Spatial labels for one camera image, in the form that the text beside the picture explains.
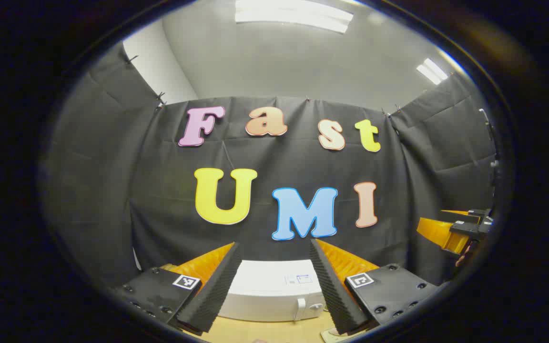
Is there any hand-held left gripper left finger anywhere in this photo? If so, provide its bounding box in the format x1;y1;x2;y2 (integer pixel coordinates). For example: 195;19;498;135
115;242;243;334

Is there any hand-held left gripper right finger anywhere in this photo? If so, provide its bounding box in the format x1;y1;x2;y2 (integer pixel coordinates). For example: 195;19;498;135
309;239;439;335

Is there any white microwave oven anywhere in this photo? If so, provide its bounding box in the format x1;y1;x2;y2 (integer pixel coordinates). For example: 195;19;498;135
217;260;325;323

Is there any black backdrop cloth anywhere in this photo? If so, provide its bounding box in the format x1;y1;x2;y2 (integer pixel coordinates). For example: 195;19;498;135
41;43;499;286

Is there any ceiling light panel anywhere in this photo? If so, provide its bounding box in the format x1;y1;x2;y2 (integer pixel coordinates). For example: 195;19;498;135
416;58;448;86
234;0;354;34

